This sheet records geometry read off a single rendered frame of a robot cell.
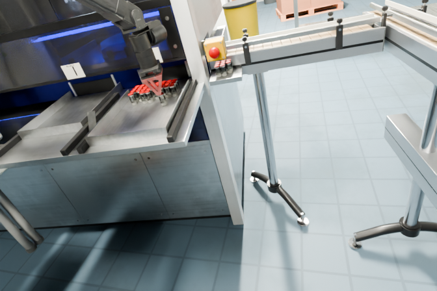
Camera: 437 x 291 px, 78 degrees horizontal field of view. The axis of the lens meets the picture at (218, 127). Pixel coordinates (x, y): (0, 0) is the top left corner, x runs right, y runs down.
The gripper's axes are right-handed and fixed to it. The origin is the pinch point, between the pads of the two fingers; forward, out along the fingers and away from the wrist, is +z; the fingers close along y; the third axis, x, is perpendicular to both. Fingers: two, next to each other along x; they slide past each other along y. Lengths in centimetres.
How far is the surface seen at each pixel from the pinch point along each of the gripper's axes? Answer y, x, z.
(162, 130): -22.8, -0.9, 3.3
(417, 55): -16, -83, 6
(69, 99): 33, 45, 5
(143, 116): -5.3, 7.2, 5.6
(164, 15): 13.7, -8.9, -20.9
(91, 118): -4.0, 24.0, 1.7
